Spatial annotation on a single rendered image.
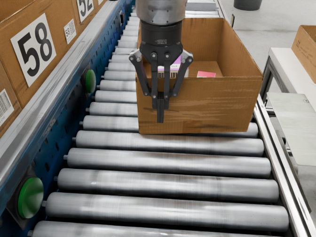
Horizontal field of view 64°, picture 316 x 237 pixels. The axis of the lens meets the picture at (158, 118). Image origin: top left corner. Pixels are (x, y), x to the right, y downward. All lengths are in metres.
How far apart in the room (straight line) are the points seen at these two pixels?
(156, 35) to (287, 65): 0.72
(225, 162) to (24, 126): 0.44
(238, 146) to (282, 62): 0.52
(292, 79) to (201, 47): 0.33
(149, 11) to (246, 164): 0.40
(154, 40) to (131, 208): 0.33
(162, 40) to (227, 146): 0.34
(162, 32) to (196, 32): 0.50
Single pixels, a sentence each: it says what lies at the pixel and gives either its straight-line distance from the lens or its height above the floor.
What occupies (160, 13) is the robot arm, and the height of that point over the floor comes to 1.08.
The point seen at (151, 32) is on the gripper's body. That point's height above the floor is 1.04.
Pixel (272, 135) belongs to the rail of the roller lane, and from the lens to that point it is 0.74.
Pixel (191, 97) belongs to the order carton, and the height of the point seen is 0.87.
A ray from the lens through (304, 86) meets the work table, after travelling 0.98.
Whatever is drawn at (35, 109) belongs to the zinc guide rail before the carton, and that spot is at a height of 0.89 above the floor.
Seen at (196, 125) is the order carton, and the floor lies 0.78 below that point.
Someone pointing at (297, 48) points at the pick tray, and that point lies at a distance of 1.17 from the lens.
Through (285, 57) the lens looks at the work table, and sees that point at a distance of 1.15.
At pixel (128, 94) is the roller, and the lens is 0.82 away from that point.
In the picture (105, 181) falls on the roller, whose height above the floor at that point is 0.75.
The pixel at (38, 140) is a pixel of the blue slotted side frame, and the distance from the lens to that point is 0.54.
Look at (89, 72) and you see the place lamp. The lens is 0.76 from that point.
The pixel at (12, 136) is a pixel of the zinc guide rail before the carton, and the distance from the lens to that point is 0.53.
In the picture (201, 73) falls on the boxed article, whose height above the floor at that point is 0.80.
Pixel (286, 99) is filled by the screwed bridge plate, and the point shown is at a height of 0.75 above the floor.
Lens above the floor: 1.21
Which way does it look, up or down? 40 degrees down
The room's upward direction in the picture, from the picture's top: straight up
